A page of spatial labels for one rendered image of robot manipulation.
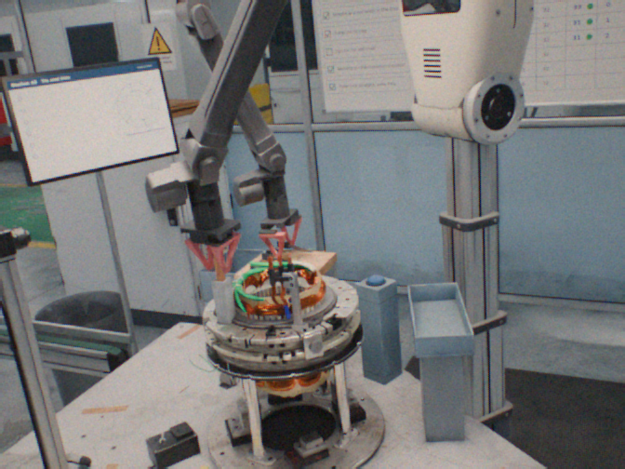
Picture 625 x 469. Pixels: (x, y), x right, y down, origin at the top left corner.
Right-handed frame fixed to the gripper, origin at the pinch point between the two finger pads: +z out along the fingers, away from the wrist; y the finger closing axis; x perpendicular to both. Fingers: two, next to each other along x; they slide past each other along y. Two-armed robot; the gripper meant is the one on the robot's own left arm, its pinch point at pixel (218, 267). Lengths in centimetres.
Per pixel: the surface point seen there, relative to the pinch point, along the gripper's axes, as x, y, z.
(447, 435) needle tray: 19, 38, 42
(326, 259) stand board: 41.0, -3.0, 18.3
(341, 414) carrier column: 6.8, 20.1, 33.7
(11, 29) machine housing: 481, -790, 14
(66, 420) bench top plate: -14, -47, 44
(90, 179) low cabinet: 138, -225, 53
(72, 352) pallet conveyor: 14, -83, 52
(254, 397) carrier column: -4.9, 8.0, 25.1
